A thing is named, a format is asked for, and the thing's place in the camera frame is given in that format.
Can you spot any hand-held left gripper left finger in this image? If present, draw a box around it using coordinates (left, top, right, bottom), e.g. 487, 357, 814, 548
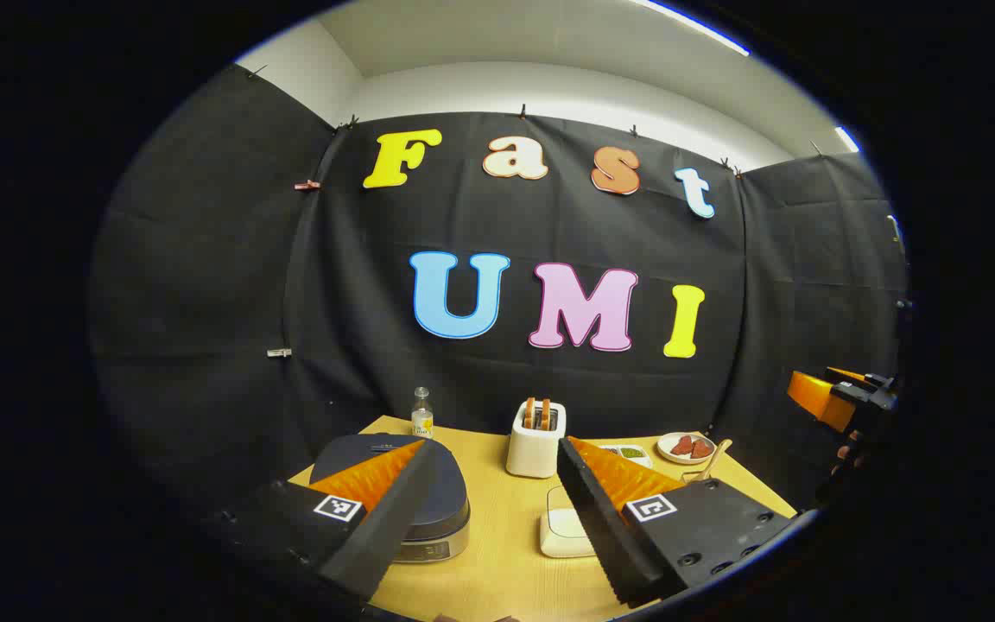
200, 439, 440, 610

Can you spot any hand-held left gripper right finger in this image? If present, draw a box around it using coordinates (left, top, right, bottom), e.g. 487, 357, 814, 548
556, 436, 801, 608

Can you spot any clear rice container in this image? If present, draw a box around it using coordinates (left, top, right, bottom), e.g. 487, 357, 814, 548
539, 486, 599, 559

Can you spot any dark grey rice cooker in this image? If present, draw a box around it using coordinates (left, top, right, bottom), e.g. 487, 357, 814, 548
309, 432, 471, 564

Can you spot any wooden spoon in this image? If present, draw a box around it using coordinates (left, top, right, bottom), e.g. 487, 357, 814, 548
694, 439, 733, 483

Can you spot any white divided grain tray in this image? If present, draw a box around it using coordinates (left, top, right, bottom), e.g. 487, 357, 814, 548
601, 444, 654, 469

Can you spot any round white plate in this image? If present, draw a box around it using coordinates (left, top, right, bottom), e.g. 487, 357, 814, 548
657, 432, 717, 466

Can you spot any white toaster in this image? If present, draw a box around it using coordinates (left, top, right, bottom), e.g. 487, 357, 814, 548
506, 399, 567, 479

